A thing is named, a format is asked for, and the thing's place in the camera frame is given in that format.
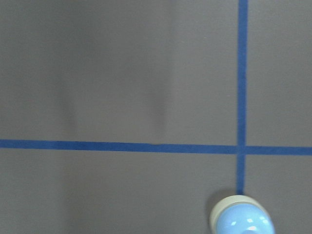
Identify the blue tape grid lines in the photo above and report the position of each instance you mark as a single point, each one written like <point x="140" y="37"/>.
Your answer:
<point x="241" y="149"/>

